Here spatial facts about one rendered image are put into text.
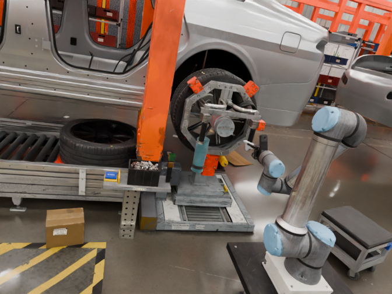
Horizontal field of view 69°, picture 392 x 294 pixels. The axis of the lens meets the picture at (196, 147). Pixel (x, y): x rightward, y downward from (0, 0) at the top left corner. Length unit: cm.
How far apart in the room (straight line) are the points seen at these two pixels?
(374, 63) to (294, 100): 295
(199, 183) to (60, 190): 107
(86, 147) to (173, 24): 107
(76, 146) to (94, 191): 35
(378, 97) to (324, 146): 297
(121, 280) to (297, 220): 108
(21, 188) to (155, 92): 116
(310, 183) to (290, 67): 150
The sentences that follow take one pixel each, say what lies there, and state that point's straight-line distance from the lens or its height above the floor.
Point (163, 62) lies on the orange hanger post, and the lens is 180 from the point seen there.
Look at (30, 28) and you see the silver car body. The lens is 243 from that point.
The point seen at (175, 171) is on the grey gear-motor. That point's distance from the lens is 224.
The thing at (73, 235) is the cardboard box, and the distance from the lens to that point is 205.
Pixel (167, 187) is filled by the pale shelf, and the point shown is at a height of 45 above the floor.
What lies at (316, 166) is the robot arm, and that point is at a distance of 132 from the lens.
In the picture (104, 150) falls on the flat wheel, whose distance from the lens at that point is 219.
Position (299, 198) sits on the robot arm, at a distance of 137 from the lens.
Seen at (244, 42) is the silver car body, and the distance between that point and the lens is 246.
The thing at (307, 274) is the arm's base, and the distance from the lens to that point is 163.
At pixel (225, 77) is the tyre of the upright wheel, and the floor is 115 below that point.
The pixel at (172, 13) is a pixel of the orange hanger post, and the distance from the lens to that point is 179.
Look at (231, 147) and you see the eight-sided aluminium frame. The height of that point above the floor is 66.
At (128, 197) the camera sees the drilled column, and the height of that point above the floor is 34.
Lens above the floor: 143
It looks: 22 degrees down
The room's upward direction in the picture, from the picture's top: 12 degrees clockwise
